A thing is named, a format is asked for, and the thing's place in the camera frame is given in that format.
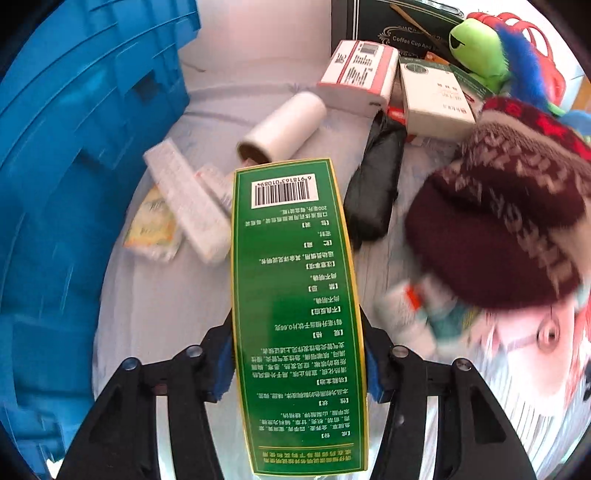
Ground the pink bunny plush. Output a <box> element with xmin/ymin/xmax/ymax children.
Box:
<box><xmin>485</xmin><ymin>295</ymin><xmax>591</xmax><ymax>365</ymax></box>

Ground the pink white barcode box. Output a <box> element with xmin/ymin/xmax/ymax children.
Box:
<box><xmin>316</xmin><ymin>39</ymin><xmax>400</xmax><ymax>109</ymax></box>

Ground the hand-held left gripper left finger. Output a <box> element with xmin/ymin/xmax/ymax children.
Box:
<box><xmin>55</xmin><ymin>318</ymin><xmax>235</xmax><ymax>480</ymax></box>

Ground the white box with green lid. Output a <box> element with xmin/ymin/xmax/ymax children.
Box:
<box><xmin>398</xmin><ymin>58</ymin><xmax>478</xmax><ymax>139</ymax></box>

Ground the small clear packet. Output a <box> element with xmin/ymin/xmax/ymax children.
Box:
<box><xmin>196</xmin><ymin>164</ymin><xmax>234</xmax><ymax>213</ymax></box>

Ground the long white box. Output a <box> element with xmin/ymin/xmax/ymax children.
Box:
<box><xmin>143</xmin><ymin>138</ymin><xmax>232</xmax><ymax>264</ymax></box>

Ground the red plastic handbag case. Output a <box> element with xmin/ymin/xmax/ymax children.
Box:
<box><xmin>466</xmin><ymin>11</ymin><xmax>568</xmax><ymax>112</ymax></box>

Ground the black folded umbrella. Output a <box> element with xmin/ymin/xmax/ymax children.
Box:
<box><xmin>342</xmin><ymin>111</ymin><xmax>407</xmax><ymax>250</ymax></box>

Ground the white paper roll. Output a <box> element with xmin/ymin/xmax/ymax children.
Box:
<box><xmin>236</xmin><ymin>91</ymin><xmax>328</xmax><ymax>167</ymax></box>

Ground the blue fuzzy stick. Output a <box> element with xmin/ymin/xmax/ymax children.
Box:
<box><xmin>496</xmin><ymin>23</ymin><xmax>555</xmax><ymax>112</ymax></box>

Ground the white teal orange tube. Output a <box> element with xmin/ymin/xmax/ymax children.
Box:
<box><xmin>374</xmin><ymin>272</ymin><xmax>481</xmax><ymax>356</ymax></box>

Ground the dark green printed box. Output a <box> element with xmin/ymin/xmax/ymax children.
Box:
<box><xmin>344</xmin><ymin>0</ymin><xmax>467</xmax><ymax>61</ymax></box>

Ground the green medicine box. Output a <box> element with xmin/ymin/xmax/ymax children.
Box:
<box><xmin>231</xmin><ymin>158</ymin><xmax>370</xmax><ymax>476</ymax></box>

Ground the lime green frog plush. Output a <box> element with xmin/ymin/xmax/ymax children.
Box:
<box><xmin>449</xmin><ymin>14</ymin><xmax>511</xmax><ymax>95</ymax></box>

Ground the blue plastic crate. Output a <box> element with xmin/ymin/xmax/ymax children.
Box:
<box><xmin>0</xmin><ymin>0</ymin><xmax>200</xmax><ymax>474</ymax></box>

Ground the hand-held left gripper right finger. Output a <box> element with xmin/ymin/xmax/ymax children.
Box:
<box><xmin>360</xmin><ymin>307</ymin><xmax>539</xmax><ymax>480</ymax></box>

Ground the maroon knit hat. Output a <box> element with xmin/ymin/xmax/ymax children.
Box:
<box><xmin>405</xmin><ymin>97</ymin><xmax>591</xmax><ymax>310</ymax></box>

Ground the small silver metal object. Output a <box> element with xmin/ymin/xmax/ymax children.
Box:
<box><xmin>429</xmin><ymin>0</ymin><xmax>465</xmax><ymax>17</ymax></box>

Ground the yellow printed packet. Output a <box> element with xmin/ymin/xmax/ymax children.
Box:
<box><xmin>122</xmin><ymin>187</ymin><xmax>183</xmax><ymax>264</ymax></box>

